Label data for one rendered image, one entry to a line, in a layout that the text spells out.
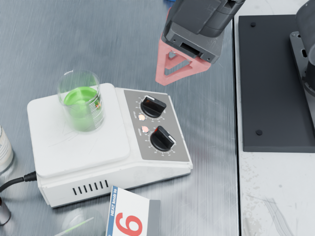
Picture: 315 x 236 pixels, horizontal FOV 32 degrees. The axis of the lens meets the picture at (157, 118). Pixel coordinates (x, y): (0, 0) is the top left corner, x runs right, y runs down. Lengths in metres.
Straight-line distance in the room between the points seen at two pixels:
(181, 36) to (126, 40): 0.31
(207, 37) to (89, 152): 0.20
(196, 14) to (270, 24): 0.30
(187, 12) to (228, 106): 0.24
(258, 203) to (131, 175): 0.17
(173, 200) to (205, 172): 0.06
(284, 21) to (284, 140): 0.22
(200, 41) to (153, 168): 0.18
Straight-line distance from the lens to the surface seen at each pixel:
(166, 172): 0.73
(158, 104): 0.74
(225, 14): 0.62
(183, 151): 0.74
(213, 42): 0.64
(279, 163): 0.77
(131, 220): 0.71
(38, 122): 0.72
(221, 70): 0.86
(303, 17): 0.73
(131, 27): 0.93
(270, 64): 0.85
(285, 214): 0.74
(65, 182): 0.70
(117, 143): 0.69
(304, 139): 0.78
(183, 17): 0.62
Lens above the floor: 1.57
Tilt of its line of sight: 56 degrees down
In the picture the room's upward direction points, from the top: 6 degrees counter-clockwise
